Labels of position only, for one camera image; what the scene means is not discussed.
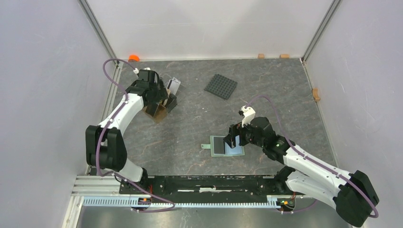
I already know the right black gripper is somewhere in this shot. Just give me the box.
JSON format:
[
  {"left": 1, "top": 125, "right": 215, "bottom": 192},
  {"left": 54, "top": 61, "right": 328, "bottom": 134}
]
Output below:
[{"left": 223, "top": 117, "right": 265, "bottom": 149}]

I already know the green card holder wallet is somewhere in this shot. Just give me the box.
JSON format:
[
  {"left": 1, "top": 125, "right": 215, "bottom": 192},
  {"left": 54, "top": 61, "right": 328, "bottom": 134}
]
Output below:
[{"left": 201, "top": 135, "right": 245, "bottom": 157}]

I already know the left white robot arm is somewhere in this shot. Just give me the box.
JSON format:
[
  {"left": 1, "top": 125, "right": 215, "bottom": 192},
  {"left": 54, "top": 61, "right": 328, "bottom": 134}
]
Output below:
[{"left": 85, "top": 68, "right": 168, "bottom": 194}]

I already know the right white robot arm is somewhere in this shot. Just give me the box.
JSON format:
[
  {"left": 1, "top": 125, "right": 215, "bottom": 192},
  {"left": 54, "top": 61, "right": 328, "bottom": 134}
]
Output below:
[{"left": 224, "top": 117, "right": 379, "bottom": 227}]

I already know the gold credit card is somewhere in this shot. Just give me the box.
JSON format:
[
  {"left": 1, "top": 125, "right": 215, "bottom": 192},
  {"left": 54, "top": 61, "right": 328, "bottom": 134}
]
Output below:
[{"left": 162, "top": 88, "right": 171, "bottom": 106}]

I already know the orange round cap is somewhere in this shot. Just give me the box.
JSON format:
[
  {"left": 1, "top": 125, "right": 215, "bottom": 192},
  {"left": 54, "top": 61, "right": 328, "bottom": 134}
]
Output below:
[{"left": 128, "top": 55, "right": 140, "bottom": 62}]

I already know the dark grey lego baseplate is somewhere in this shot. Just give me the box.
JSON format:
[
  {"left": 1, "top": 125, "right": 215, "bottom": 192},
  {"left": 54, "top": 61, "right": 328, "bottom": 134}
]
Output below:
[{"left": 204, "top": 74, "right": 238, "bottom": 100}]

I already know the curved wooden block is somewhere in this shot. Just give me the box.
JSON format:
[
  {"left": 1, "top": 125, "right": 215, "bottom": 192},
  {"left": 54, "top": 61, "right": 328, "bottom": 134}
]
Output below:
[{"left": 312, "top": 88, "right": 321, "bottom": 102}]

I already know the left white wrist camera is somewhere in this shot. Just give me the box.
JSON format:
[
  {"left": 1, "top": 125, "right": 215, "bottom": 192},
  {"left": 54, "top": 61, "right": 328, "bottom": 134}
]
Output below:
[{"left": 133, "top": 67, "right": 151, "bottom": 74}]

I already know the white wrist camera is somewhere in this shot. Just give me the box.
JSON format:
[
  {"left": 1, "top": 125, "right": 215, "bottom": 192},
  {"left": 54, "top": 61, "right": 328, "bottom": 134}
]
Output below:
[
  {"left": 240, "top": 105, "right": 256, "bottom": 127},
  {"left": 133, "top": 67, "right": 151, "bottom": 74}
]

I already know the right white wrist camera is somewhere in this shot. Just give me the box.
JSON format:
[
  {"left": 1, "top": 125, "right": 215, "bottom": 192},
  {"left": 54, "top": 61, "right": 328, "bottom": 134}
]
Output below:
[{"left": 240, "top": 105, "right": 256, "bottom": 127}]

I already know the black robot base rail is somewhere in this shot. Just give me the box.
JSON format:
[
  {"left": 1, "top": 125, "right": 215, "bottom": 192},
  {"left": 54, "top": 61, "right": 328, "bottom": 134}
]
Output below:
[{"left": 139, "top": 175, "right": 300, "bottom": 205}]

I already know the left aluminium frame post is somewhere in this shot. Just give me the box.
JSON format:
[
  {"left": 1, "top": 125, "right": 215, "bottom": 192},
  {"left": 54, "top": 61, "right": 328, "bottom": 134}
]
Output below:
[{"left": 78, "top": 0, "right": 117, "bottom": 58}]

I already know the aluminium frame post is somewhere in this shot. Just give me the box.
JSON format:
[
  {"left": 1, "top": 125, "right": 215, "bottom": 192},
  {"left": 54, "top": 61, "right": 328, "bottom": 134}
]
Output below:
[
  {"left": 301, "top": 0, "right": 342, "bottom": 64},
  {"left": 78, "top": 0, "right": 117, "bottom": 58}
]

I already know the white slotted cable duct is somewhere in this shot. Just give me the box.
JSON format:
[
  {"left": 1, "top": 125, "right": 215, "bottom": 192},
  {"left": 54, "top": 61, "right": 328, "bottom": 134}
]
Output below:
[{"left": 82, "top": 195, "right": 286, "bottom": 209}]

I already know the right aluminium frame post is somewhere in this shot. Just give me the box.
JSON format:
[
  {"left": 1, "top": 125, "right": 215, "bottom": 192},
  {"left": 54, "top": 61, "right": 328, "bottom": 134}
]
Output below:
[{"left": 301, "top": 0, "right": 342, "bottom": 64}]

